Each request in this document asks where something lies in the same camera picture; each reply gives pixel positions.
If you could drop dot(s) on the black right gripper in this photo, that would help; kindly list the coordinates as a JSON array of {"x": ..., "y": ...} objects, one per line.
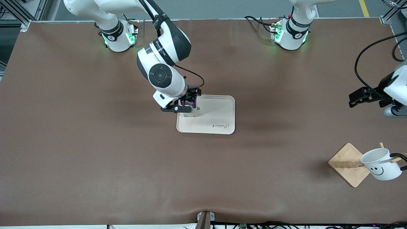
[{"x": 192, "y": 94}]

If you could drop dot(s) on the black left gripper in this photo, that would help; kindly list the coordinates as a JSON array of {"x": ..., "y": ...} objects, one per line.
[{"x": 378, "y": 94}]

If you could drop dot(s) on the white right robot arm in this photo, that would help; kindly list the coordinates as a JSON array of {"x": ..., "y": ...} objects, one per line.
[{"x": 119, "y": 44}]

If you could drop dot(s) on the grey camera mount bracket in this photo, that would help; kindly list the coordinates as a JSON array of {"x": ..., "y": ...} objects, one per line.
[{"x": 205, "y": 221}]

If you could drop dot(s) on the brown table mat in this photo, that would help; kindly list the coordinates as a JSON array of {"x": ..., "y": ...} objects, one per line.
[{"x": 95, "y": 159}]

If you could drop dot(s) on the cream rabbit print tray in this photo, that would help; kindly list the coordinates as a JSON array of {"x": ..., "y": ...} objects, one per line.
[{"x": 213, "y": 114}]

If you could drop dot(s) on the small green circuit board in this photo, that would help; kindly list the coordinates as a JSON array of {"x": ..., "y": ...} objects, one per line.
[{"x": 243, "y": 226}]

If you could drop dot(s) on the wooden mug rack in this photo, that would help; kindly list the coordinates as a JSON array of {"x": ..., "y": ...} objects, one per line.
[{"x": 346, "y": 162}]

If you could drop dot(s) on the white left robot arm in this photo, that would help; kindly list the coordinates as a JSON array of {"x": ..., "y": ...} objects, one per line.
[{"x": 292, "y": 41}]

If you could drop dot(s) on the aluminium frame profile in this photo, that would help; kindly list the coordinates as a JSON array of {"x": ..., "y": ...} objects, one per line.
[
  {"x": 385, "y": 19},
  {"x": 25, "y": 26}
]

